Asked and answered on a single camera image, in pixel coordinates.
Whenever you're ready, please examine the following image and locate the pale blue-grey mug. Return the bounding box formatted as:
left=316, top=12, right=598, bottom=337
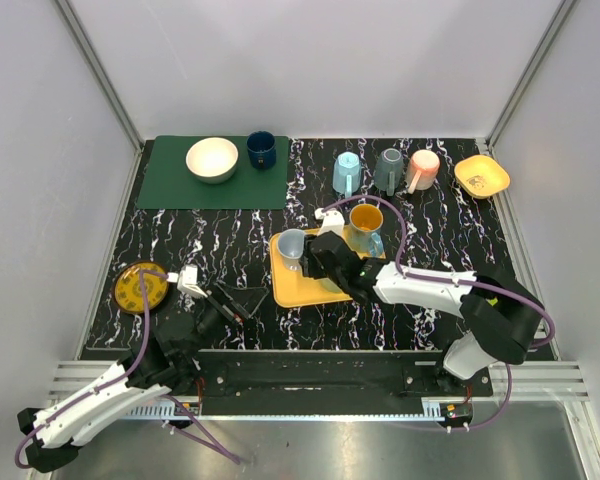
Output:
left=277, top=229, right=305, bottom=271

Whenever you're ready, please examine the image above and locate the light blue faceted mug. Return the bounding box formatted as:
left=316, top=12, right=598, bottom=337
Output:
left=332, top=152, right=361, bottom=198

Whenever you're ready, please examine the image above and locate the grey-blue faceted mug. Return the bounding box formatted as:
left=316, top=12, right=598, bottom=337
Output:
left=374, top=148, right=404, bottom=197

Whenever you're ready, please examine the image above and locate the pink mug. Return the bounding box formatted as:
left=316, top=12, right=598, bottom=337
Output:
left=406, top=149, right=440, bottom=194

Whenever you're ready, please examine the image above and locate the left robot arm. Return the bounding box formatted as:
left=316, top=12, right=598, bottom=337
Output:
left=15, top=283, right=269, bottom=473

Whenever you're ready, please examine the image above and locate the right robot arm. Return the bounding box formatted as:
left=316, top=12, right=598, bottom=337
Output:
left=300, top=232, right=544, bottom=397

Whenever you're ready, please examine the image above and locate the pale green mug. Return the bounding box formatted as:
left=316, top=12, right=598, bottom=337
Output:
left=320, top=278, right=342, bottom=294

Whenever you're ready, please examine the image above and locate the orange-inside blue floral mug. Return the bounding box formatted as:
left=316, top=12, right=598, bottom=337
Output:
left=349, top=204, right=384, bottom=257

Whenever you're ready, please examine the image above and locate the dark blue mug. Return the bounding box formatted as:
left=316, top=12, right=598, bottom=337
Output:
left=246, top=131, right=276, bottom=170

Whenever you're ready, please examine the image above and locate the yellow patterned saucer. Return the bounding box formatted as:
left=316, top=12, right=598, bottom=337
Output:
left=113, top=260, right=169, bottom=314

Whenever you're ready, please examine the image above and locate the dark green mat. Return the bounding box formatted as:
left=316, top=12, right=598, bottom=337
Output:
left=136, top=135, right=290, bottom=210

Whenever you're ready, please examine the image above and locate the white bowl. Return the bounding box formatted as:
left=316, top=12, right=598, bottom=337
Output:
left=185, top=137, right=239, bottom=184

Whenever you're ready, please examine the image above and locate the yellow square dish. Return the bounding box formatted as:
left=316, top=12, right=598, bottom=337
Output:
left=454, top=155, right=511, bottom=199

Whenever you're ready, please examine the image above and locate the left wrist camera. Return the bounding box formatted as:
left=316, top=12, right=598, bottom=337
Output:
left=167, top=265, right=207, bottom=299

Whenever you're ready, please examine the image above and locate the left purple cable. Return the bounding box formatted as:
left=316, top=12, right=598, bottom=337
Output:
left=13, top=268, right=244, bottom=470

